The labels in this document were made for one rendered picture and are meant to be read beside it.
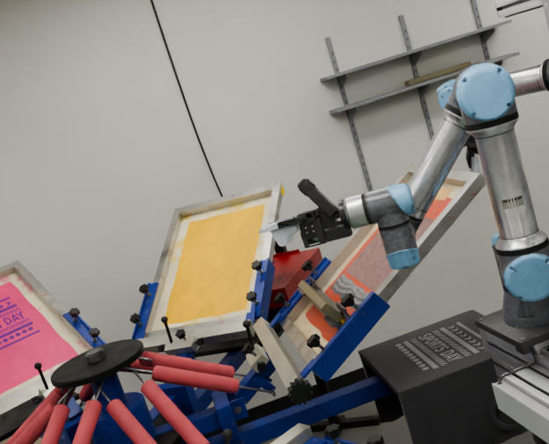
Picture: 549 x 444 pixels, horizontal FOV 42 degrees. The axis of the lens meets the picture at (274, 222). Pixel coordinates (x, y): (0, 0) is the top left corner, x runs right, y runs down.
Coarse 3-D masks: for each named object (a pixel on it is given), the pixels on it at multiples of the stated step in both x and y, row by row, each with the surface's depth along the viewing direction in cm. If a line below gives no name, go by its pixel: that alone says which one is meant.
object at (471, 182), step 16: (400, 176) 274; (448, 176) 236; (464, 176) 225; (480, 176) 218; (464, 192) 218; (448, 208) 219; (464, 208) 218; (432, 224) 221; (448, 224) 218; (352, 240) 271; (432, 240) 218; (336, 256) 271; (400, 272) 217; (384, 288) 217; (304, 304) 271; (288, 320) 266; (288, 336) 254; (304, 352) 233
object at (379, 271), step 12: (432, 204) 240; (444, 204) 232; (432, 216) 234; (420, 228) 235; (384, 252) 245; (384, 264) 238; (372, 276) 240; (384, 276) 232; (372, 288) 233; (348, 312) 236; (324, 324) 245; (324, 336) 238
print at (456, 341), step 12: (456, 324) 269; (420, 336) 269; (432, 336) 266; (444, 336) 262; (456, 336) 259; (468, 336) 256; (480, 336) 253; (408, 348) 261; (420, 348) 258; (432, 348) 255; (444, 348) 252; (456, 348) 249; (468, 348) 246; (480, 348) 244; (420, 360) 248; (432, 360) 246; (444, 360) 243
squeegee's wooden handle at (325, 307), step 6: (300, 282) 260; (300, 288) 256; (306, 288) 251; (312, 288) 250; (306, 294) 248; (312, 294) 242; (318, 294) 240; (312, 300) 239; (318, 300) 233; (324, 300) 230; (318, 306) 230; (324, 306) 226; (330, 306) 228; (324, 312) 227; (330, 312) 227; (336, 312) 227; (336, 318) 228
